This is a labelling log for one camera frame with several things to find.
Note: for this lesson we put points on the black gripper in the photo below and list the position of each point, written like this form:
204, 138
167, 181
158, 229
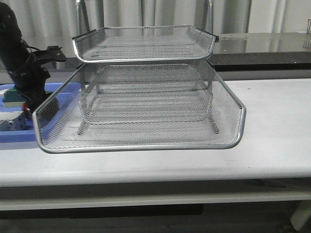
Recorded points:
28, 74

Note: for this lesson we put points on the red emergency stop button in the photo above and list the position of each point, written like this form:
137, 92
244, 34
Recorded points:
26, 111

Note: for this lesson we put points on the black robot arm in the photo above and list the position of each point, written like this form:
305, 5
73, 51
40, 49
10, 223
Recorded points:
10, 36

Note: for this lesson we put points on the blue plastic tray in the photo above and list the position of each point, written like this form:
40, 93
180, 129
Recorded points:
29, 135

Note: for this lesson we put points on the white circuit breaker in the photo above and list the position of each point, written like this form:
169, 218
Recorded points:
13, 121

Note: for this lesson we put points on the silver mesh top tray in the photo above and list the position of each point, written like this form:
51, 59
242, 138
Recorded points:
139, 44

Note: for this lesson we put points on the dark grey back counter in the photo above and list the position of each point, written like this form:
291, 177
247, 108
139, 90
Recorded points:
261, 51

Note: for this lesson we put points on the white table leg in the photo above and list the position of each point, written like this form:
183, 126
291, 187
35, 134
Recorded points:
301, 215

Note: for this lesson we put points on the green and beige switch block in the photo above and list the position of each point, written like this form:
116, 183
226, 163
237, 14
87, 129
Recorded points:
12, 98

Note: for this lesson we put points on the grey metal rack frame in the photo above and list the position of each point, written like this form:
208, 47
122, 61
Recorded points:
83, 126

